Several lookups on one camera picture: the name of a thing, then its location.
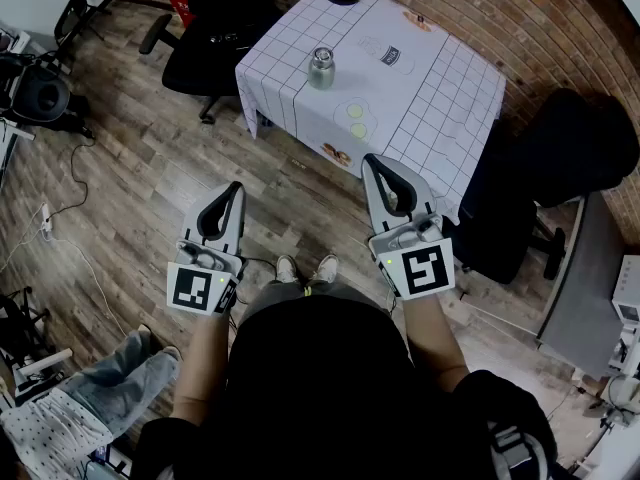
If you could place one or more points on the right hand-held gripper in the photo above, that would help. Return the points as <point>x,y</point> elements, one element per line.
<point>425,268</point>

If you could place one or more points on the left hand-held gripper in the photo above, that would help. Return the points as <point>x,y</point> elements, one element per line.
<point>190,285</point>

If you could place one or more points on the steel water bottle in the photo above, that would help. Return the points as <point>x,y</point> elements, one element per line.
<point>320,79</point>

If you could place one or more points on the grey bottle lid with handle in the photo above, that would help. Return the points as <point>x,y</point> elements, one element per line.
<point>323,57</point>

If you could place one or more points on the person's left forearm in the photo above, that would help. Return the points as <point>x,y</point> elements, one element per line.
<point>202,363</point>

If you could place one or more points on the person's right forearm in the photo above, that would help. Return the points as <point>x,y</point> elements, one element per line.
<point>432,343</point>

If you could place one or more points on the person's left white shoe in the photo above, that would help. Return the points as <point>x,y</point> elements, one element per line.
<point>286,269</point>

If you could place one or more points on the person's white shoe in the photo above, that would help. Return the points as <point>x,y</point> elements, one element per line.
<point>286,269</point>
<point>327,268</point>

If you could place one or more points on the white grid tablecloth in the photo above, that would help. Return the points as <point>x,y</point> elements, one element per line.
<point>400,98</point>

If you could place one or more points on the person's grey trousers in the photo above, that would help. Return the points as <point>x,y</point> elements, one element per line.
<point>280,294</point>

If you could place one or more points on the person's right white shoe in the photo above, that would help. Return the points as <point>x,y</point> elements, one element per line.
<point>327,268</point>

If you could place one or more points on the black office chair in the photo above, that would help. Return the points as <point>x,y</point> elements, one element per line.
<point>210,68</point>
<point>565,148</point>

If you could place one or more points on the white power strip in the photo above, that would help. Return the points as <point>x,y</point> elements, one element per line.
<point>46,220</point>

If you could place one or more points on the person's black shirt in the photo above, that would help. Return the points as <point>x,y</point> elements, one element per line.
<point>320,393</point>

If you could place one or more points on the grey desk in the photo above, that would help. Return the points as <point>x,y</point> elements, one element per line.
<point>585,293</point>

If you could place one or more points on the black round device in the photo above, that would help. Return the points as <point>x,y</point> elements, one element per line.
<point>42,95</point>

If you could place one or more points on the white appliance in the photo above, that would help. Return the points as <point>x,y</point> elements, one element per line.
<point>629,293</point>

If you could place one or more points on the white grey machine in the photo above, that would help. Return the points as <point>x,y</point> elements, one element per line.
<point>622,393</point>

